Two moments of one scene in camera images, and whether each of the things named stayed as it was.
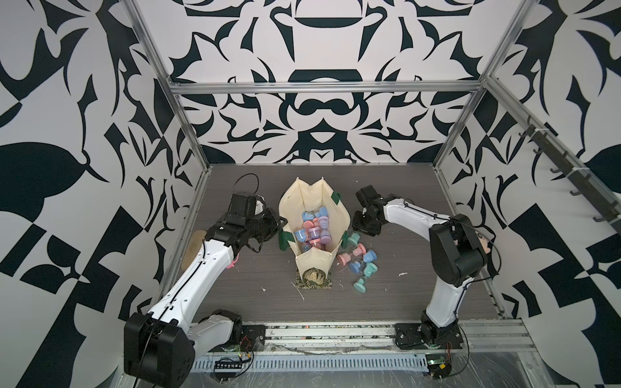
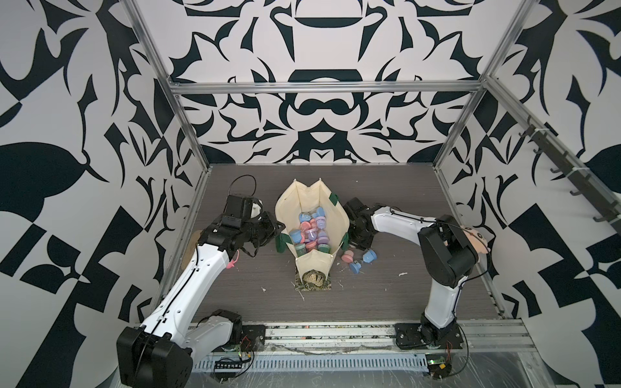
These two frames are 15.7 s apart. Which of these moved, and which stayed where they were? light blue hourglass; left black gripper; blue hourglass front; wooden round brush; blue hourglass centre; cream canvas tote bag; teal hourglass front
Moved: light blue hourglass; teal hourglass front
Stayed: left black gripper; blue hourglass centre; blue hourglass front; cream canvas tote bag; wooden round brush
